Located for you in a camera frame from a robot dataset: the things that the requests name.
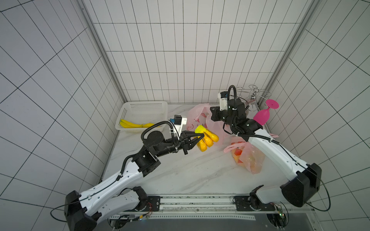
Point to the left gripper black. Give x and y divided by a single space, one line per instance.
188 143

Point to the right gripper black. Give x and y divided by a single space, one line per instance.
217 114

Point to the pink plastic bag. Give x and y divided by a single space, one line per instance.
201 115
251 156

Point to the yellow banana bunch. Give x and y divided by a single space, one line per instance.
208 140
236 153

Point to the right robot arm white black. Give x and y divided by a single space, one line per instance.
303 179

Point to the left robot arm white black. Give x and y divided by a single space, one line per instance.
83 211

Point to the magenta plastic wine glass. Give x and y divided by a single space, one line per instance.
263 116

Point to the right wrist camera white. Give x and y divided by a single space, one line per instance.
223 100

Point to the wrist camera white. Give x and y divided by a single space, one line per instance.
223 100
179 123

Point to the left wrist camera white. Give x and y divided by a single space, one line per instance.
179 123

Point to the chrome wire glass rack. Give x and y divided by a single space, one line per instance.
252 96

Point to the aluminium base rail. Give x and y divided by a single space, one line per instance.
203 206

